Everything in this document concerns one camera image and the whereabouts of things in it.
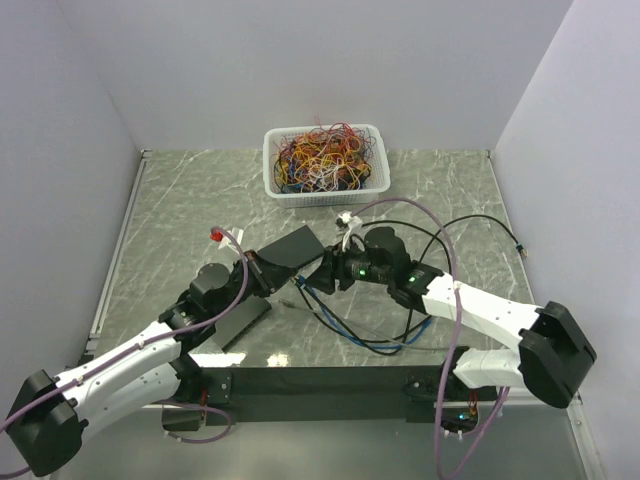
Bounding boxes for black network switch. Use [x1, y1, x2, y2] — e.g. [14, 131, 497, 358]
[211, 296, 271, 352]
[258, 225, 324, 270]

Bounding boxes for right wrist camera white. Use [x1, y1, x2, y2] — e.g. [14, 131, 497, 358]
[336, 211, 363, 251]

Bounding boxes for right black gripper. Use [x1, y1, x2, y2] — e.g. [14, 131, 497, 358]
[305, 234, 393, 294]

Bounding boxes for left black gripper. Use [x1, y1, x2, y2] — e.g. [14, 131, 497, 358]
[210, 248, 297, 321]

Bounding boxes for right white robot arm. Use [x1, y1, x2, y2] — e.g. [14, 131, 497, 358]
[306, 227, 597, 408]

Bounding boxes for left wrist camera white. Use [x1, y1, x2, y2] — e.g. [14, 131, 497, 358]
[210, 227, 244, 263]

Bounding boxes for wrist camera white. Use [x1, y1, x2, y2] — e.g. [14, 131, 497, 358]
[336, 211, 363, 251]
[210, 227, 244, 263]

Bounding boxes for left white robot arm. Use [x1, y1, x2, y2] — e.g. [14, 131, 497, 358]
[1, 247, 307, 477]

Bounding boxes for aluminium frame rail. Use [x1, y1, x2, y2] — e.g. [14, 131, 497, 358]
[76, 150, 152, 358]

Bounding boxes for black ethernet cable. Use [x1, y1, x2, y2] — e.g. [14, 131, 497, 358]
[294, 214, 528, 356]

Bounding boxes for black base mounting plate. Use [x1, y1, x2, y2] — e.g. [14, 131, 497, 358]
[203, 365, 441, 423]

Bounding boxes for tangled colourful wires bundle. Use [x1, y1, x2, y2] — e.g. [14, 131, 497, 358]
[272, 115, 377, 195]

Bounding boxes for blue ethernet cable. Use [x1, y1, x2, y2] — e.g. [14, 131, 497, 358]
[299, 284, 431, 351]

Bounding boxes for white plastic basket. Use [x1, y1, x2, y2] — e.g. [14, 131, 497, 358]
[263, 123, 391, 208]

